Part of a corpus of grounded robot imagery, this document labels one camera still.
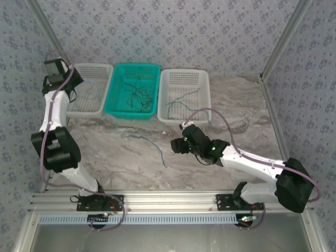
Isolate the long knotted dark purple cable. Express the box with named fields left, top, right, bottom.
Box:
left=123, top=83, right=155, bottom=111

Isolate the mauve left arm hose cable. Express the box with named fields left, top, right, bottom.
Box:
left=39, top=49, right=126, bottom=232

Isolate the light blue cable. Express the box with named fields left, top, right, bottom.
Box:
left=76, top=78, right=105, bottom=113

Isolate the aluminium mounting rail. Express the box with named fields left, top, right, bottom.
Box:
left=29, top=191, right=314, bottom=213

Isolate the white perforated plastic basket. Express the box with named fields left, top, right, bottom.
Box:
left=156, top=68, right=212, bottom=124
left=65, top=62, right=114, bottom=118

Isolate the small circuit board with LED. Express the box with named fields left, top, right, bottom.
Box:
left=235, top=214, right=257, bottom=228
left=87, top=213, right=110, bottom=228

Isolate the mauve right arm hose cable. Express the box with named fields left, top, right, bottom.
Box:
left=183, top=108, right=323, bottom=230

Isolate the mauve arm hose cable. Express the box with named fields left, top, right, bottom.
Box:
left=183, top=108, right=323, bottom=230
left=39, top=49, right=126, bottom=232

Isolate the white slotted cable duct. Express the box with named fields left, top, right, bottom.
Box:
left=38, top=214, right=241, bottom=226

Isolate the teal perforated plastic basket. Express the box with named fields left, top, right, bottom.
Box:
left=103, top=62, right=161, bottom=121

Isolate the green cable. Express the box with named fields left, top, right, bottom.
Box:
left=175, top=89, right=214, bottom=129
left=165, top=98, right=180, bottom=121

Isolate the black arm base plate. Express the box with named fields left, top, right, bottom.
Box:
left=215, top=193, right=263, bottom=212
left=76, top=194, right=124, bottom=212

